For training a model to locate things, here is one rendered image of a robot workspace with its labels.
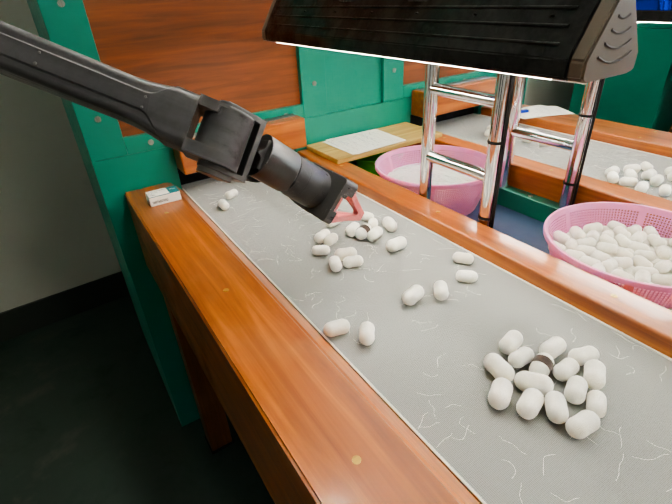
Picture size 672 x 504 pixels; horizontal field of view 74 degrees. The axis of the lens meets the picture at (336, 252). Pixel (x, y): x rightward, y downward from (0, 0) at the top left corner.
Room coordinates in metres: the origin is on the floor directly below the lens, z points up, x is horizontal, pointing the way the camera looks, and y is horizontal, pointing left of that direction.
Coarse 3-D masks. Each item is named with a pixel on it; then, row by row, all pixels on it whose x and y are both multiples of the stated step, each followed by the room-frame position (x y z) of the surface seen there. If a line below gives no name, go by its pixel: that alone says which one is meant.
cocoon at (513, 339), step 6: (510, 330) 0.40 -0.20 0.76; (516, 330) 0.40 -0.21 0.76; (504, 336) 0.39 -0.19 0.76; (510, 336) 0.39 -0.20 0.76; (516, 336) 0.39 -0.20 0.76; (522, 336) 0.39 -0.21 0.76; (504, 342) 0.38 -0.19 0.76; (510, 342) 0.38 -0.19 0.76; (516, 342) 0.38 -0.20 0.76; (522, 342) 0.39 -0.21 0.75; (504, 348) 0.38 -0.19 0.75; (510, 348) 0.37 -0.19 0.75; (516, 348) 0.38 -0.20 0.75
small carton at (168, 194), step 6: (174, 186) 0.86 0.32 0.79; (150, 192) 0.83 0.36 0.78; (156, 192) 0.83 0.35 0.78; (162, 192) 0.83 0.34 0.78; (168, 192) 0.83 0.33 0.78; (174, 192) 0.83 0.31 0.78; (150, 198) 0.81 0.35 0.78; (156, 198) 0.81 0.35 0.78; (162, 198) 0.82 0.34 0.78; (168, 198) 0.82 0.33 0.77; (174, 198) 0.83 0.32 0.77; (180, 198) 0.84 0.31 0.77; (150, 204) 0.81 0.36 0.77; (156, 204) 0.81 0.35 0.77
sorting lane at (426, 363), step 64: (192, 192) 0.93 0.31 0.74; (256, 192) 0.91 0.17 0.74; (256, 256) 0.64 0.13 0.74; (320, 256) 0.63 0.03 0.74; (384, 256) 0.61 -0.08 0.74; (448, 256) 0.60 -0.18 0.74; (320, 320) 0.46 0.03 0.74; (384, 320) 0.45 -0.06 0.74; (448, 320) 0.45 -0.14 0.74; (512, 320) 0.44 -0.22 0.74; (576, 320) 0.43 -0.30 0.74; (384, 384) 0.35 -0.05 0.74; (448, 384) 0.34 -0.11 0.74; (512, 384) 0.34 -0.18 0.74; (640, 384) 0.33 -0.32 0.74; (448, 448) 0.26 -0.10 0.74; (512, 448) 0.26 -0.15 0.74; (576, 448) 0.26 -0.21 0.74; (640, 448) 0.25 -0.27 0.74
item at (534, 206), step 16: (592, 96) 0.79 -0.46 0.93; (512, 112) 0.92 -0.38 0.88; (592, 112) 0.79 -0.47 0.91; (512, 128) 0.92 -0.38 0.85; (576, 128) 0.80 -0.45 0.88; (592, 128) 0.79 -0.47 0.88; (512, 144) 0.92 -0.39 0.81; (560, 144) 0.82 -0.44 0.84; (576, 144) 0.80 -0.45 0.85; (512, 160) 0.92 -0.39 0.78; (576, 160) 0.79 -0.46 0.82; (576, 176) 0.79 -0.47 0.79; (512, 192) 0.89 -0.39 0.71; (528, 192) 0.89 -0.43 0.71; (576, 192) 0.79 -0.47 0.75; (512, 208) 0.89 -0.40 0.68; (528, 208) 0.85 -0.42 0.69; (544, 208) 0.82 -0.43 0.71
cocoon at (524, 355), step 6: (522, 348) 0.37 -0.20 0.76; (528, 348) 0.37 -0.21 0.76; (510, 354) 0.37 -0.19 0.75; (516, 354) 0.36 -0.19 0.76; (522, 354) 0.36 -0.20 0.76; (528, 354) 0.36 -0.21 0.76; (510, 360) 0.36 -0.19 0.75; (516, 360) 0.36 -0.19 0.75; (522, 360) 0.36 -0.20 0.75; (528, 360) 0.36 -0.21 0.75; (516, 366) 0.35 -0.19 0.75; (522, 366) 0.35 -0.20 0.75
